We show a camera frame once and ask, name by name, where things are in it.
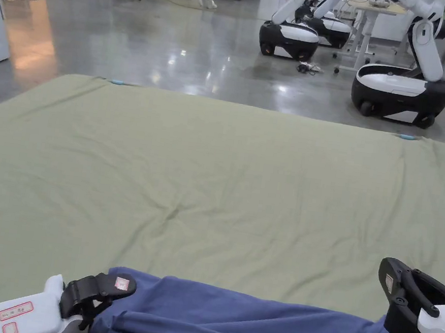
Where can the dark blue shirt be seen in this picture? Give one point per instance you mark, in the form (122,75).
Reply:
(250,326)

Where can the white and black wheeled robot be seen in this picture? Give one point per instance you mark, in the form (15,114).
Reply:
(290,40)
(332,29)
(400,91)

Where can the white-legged desk with wooden top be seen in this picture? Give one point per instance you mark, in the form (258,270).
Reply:
(364,37)

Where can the small blue sheet clip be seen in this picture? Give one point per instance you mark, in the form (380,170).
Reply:
(406,137)
(117,81)

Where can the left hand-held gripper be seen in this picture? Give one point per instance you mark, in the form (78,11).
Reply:
(22,320)

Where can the bed with pale green sheet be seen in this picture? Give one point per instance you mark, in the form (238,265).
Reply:
(205,172)

